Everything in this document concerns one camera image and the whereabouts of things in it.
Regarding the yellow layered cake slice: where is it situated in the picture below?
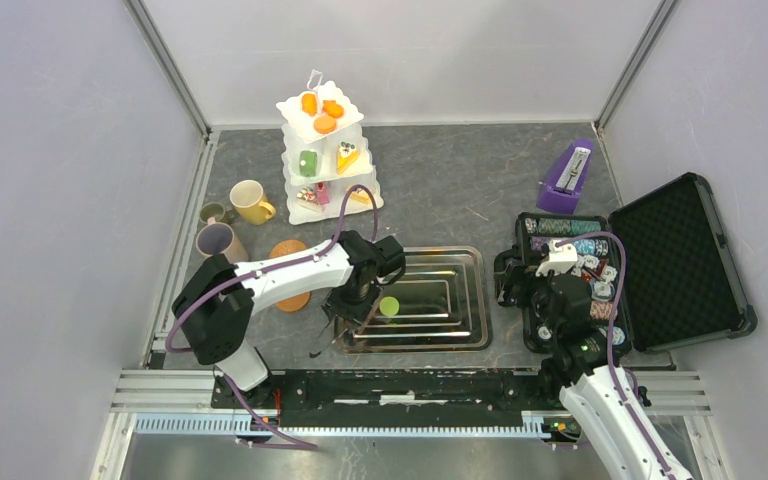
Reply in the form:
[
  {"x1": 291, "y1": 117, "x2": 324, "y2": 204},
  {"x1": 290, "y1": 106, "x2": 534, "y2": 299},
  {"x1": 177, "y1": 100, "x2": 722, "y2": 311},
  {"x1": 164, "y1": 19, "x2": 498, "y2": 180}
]
[{"x1": 346, "y1": 184, "x2": 379, "y2": 206}]

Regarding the pink cake slice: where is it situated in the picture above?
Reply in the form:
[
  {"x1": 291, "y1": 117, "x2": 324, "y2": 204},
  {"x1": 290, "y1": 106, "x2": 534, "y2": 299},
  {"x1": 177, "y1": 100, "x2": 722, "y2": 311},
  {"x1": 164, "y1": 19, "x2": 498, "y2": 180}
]
[{"x1": 315, "y1": 182, "x2": 330, "y2": 206}]

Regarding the strawberry triangle cake slice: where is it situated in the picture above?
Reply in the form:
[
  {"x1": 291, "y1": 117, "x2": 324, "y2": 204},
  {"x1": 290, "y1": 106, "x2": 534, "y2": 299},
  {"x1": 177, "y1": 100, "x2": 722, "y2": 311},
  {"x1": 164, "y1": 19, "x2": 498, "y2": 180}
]
[{"x1": 296, "y1": 187, "x2": 324, "y2": 213}]

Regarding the yellow kiwi topped cake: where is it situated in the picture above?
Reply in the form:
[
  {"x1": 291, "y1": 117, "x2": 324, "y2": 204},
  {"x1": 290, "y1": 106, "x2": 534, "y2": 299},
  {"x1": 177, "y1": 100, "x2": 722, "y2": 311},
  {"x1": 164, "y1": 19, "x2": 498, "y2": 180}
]
[{"x1": 336, "y1": 141, "x2": 360, "y2": 175}]

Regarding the green swiss roll cake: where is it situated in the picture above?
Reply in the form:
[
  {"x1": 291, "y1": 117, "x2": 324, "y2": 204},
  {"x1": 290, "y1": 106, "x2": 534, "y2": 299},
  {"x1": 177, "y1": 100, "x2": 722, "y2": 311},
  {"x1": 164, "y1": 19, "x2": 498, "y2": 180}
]
[{"x1": 298, "y1": 150, "x2": 319, "y2": 178}]

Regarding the round orange biscuit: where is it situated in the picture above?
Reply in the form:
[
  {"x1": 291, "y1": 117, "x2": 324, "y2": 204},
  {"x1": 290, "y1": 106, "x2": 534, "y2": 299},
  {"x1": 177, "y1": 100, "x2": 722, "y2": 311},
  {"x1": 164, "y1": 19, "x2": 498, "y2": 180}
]
[{"x1": 313, "y1": 114, "x2": 338, "y2": 134}]

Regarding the orange fish cookie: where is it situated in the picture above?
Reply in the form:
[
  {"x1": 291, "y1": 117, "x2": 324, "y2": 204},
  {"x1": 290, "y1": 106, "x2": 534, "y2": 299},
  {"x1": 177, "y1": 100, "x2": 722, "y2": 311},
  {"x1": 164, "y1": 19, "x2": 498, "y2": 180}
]
[{"x1": 322, "y1": 99, "x2": 345, "y2": 119}]

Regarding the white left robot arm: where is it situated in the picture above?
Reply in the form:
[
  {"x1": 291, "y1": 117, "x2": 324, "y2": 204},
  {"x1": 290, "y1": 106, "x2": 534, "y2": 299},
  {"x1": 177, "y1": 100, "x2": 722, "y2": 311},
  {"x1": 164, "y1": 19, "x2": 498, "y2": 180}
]
[{"x1": 167, "y1": 230, "x2": 406, "y2": 408}]

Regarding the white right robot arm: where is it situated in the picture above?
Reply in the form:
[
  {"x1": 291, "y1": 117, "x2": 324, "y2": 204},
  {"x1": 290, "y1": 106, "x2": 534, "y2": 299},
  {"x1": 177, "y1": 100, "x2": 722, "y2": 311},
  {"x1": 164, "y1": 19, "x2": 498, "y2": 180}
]
[{"x1": 493, "y1": 248, "x2": 693, "y2": 479}]

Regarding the green round macaron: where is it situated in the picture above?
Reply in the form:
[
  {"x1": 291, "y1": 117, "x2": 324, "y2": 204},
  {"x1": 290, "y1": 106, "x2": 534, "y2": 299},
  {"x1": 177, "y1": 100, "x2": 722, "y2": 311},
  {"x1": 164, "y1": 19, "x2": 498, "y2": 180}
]
[{"x1": 378, "y1": 296, "x2": 400, "y2": 317}]

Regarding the stainless steel serving tray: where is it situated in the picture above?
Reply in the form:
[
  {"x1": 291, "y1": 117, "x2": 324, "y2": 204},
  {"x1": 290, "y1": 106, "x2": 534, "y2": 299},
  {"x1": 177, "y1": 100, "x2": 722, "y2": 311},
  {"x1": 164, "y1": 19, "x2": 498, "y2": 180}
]
[{"x1": 334, "y1": 246, "x2": 492, "y2": 354}]

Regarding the green patterned chip roll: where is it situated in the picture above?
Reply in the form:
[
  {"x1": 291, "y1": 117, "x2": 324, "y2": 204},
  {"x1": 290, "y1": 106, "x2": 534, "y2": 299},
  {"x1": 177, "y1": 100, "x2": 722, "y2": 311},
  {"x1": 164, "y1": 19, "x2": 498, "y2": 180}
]
[{"x1": 537, "y1": 218, "x2": 602, "y2": 237}]

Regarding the round wooden coaster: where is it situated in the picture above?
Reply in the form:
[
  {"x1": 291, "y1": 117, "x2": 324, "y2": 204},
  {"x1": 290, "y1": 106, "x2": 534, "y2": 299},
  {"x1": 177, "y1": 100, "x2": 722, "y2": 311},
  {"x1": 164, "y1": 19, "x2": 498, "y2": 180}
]
[{"x1": 275, "y1": 292, "x2": 311, "y2": 313}]

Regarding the woven rattan coaster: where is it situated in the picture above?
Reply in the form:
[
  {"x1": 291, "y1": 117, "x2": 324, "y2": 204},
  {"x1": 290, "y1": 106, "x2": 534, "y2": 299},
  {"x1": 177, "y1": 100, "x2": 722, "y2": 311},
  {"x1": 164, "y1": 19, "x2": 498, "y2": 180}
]
[{"x1": 269, "y1": 239, "x2": 308, "y2": 259}]

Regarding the black poker chip case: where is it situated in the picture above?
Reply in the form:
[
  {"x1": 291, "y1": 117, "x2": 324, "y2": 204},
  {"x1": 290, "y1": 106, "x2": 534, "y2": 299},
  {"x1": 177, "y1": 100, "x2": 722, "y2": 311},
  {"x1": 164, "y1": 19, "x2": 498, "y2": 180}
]
[{"x1": 510, "y1": 173, "x2": 758, "y2": 354}]

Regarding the purple metronome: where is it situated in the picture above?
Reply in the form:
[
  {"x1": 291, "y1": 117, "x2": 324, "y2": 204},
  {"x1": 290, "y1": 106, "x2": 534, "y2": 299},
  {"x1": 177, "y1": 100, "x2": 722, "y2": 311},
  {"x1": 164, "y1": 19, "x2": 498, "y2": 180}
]
[{"x1": 536, "y1": 138, "x2": 594, "y2": 215}]

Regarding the white three-tier dessert stand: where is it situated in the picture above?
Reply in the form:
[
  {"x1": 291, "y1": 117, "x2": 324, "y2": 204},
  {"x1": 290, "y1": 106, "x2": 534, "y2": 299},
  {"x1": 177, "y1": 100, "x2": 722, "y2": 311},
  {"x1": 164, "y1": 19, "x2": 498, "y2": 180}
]
[{"x1": 276, "y1": 69, "x2": 384, "y2": 225}]

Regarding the yellow mug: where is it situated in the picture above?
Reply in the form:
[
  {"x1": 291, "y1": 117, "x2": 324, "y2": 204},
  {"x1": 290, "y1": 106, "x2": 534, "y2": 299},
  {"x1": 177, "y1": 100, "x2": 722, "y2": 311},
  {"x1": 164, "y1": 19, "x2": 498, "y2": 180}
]
[{"x1": 229, "y1": 180, "x2": 276, "y2": 225}]

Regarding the pink tall mug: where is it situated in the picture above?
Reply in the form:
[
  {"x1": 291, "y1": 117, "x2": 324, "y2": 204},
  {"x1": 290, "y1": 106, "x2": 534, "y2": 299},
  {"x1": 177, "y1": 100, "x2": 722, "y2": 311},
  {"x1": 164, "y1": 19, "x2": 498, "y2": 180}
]
[{"x1": 195, "y1": 222, "x2": 249, "y2": 263}]

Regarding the small green cup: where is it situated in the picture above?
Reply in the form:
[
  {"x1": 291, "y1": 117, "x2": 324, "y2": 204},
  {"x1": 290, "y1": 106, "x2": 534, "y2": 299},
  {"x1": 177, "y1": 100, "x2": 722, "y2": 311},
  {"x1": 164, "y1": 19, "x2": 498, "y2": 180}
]
[{"x1": 198, "y1": 202, "x2": 233, "y2": 225}]

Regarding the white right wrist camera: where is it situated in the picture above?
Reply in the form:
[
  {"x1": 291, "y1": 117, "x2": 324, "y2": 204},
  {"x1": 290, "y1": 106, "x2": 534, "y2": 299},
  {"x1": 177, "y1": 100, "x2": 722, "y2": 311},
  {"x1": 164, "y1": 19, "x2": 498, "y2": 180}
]
[{"x1": 535, "y1": 239, "x2": 578, "y2": 278}]

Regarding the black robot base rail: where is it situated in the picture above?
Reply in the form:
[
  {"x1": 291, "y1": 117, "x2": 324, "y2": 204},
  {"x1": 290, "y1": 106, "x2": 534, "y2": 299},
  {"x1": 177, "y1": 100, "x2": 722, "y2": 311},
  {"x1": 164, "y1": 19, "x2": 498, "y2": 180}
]
[{"x1": 244, "y1": 368, "x2": 562, "y2": 428}]

